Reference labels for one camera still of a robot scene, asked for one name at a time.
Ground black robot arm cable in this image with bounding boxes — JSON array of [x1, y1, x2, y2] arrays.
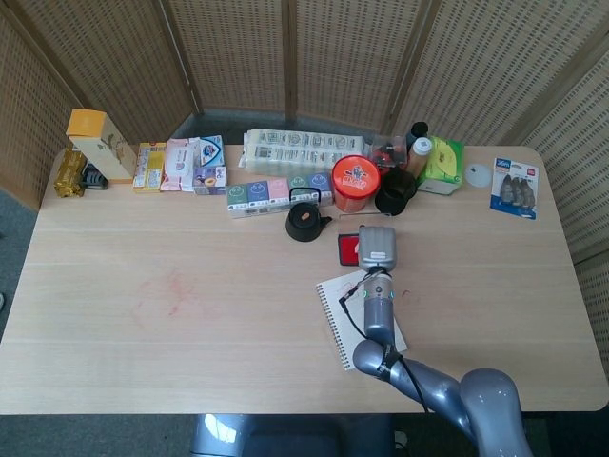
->
[[338, 280, 432, 413]]

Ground multicolour pocket tissue pack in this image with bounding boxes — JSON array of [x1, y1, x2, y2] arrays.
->
[[226, 170, 334, 221]]

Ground brown bottle with white cap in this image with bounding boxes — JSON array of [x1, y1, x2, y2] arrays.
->
[[406, 137, 432, 176]]

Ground white spiral notepad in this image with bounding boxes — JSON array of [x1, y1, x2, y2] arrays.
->
[[315, 271, 409, 373]]

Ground black teapot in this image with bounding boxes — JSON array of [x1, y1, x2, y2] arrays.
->
[[284, 187, 334, 244]]

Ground clear plastic box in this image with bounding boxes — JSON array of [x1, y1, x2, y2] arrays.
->
[[369, 134, 409, 170]]

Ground yellow snack box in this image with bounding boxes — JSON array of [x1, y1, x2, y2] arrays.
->
[[131, 141, 167, 194]]

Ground woven bamboo folding screen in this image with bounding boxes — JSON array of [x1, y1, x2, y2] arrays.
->
[[0, 0, 609, 382]]

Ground dark bottle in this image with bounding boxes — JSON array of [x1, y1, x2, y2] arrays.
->
[[405, 121, 431, 149]]

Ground pink wet wipes pack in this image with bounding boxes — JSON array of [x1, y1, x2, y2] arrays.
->
[[159, 137, 201, 193]]

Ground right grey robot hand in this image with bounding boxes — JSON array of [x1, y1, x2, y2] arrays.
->
[[354, 225, 399, 274]]

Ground black plastic holder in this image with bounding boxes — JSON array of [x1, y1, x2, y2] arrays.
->
[[80, 162, 109, 190]]

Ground green tissue box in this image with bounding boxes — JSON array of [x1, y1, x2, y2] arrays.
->
[[416, 136, 466, 197]]

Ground blue white carton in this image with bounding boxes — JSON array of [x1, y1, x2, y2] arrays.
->
[[192, 134, 226, 169]]

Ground large wrapped paper roll pack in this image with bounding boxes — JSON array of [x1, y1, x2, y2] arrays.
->
[[239, 128, 373, 175]]

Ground blue blister pack of clips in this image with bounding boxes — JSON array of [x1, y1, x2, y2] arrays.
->
[[489, 156, 543, 221]]

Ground black mesh pen holder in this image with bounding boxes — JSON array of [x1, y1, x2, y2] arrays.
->
[[374, 169, 418, 218]]

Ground gold foil package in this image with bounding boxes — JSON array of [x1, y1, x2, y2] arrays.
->
[[52, 147, 89, 198]]

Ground tall beige box orange top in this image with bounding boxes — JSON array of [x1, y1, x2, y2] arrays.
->
[[65, 109, 138, 185]]

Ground white round disc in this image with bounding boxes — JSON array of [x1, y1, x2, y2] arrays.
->
[[464, 161, 494, 189]]

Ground orange snack tub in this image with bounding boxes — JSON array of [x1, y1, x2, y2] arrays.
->
[[331, 154, 382, 213]]

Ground purple carton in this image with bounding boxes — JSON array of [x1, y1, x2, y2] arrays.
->
[[192, 165, 228, 197]]

